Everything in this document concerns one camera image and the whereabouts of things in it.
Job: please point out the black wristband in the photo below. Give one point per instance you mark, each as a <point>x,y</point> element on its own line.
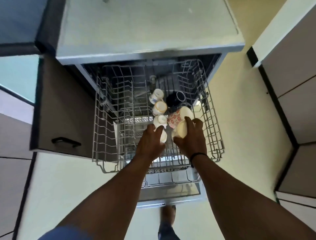
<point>197,154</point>

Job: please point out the pink base cabinet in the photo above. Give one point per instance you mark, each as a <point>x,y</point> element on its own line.
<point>64,111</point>

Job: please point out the person's left hand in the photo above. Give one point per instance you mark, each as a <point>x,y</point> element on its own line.
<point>149,148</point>

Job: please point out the person's left forearm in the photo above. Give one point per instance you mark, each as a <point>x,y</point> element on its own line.
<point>106,202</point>

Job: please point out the person's right hand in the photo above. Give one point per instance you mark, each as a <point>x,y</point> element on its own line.
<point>193,141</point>

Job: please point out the white mug red flowers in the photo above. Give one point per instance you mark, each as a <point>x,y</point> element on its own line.
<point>176,117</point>

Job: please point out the silver dishwasher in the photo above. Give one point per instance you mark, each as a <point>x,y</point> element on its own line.
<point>148,24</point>

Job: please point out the small white cup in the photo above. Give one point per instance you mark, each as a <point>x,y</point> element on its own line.
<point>163,138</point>
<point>160,120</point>
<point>156,96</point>
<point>160,108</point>

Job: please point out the dark blue mug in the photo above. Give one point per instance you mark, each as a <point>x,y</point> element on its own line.
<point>175,99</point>

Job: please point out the person's blue trousers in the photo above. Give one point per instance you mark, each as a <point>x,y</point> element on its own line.
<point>168,232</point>

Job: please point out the person's left foot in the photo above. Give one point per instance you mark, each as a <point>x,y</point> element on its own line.
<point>168,215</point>

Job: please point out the small white cup top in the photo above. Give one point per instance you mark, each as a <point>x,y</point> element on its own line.
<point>156,96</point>

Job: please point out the person's blue shirt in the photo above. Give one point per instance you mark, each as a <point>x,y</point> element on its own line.
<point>64,233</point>

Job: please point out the person's right forearm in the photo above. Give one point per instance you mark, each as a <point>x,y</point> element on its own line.
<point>247,202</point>

